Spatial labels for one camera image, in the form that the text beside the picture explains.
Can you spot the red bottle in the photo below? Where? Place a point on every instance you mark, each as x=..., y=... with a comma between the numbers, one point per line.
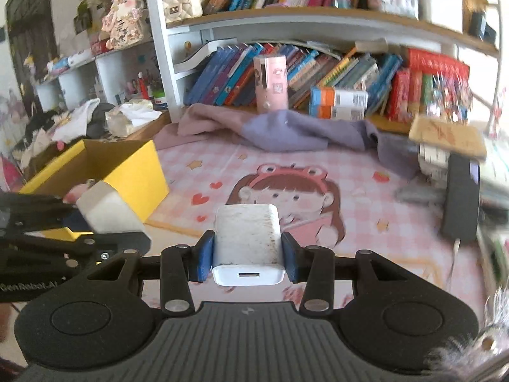
x=142, y=85

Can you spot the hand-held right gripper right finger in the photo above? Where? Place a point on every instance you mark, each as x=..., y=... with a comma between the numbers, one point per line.
x=293, y=256

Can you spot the white tissue pack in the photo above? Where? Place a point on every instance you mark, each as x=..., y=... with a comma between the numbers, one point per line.
x=131, y=117

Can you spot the grey fluffy fabric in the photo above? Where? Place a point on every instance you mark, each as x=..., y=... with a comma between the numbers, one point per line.
x=469, y=356

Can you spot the yellow cardboard box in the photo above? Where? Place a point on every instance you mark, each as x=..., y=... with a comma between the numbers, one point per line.
x=135, y=171

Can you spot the pink cylindrical tumbler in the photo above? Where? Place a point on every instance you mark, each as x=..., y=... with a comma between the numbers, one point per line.
x=271, y=83

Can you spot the green lidded container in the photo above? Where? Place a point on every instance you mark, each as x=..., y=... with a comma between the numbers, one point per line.
x=161, y=101

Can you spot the pink checked printed tablecloth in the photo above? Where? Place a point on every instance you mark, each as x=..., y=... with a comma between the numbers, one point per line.
x=366, y=215

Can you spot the wooden board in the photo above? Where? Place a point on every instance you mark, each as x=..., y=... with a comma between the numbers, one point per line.
x=447, y=135

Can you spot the purple cloth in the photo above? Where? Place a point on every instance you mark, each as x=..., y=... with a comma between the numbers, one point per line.
x=286, y=131

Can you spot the white USB charger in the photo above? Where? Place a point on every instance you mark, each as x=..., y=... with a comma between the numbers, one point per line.
x=246, y=242

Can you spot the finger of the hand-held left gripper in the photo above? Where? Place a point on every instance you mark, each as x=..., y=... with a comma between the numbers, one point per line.
x=99, y=242
x=59, y=211

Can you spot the white rectangular block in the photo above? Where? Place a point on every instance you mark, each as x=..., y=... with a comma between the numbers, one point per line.
x=109, y=211

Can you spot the white wooden bookshelf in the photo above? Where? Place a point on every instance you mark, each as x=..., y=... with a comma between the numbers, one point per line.
x=159, y=47

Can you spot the pile of clothes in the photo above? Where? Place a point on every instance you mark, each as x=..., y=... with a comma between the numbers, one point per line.
x=75, y=121

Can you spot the white quilted handbag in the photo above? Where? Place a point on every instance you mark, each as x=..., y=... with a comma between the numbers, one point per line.
x=181, y=4

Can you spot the low white shelf unit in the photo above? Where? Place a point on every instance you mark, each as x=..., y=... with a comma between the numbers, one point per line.
x=103, y=75

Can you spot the white storage bin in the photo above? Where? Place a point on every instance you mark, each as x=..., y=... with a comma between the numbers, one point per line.
x=440, y=6

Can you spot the floral pink backpack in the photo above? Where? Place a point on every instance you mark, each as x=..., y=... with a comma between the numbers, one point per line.
x=123, y=20

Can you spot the orange and blue carton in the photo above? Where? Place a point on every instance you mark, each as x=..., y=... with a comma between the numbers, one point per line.
x=338, y=103

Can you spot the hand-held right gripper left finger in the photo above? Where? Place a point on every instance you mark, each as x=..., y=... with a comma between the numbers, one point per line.
x=202, y=256

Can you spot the black door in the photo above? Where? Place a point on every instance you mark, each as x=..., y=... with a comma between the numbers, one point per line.
x=30, y=24

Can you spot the row of leaning books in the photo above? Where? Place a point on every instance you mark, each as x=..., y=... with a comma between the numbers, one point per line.
x=358, y=71

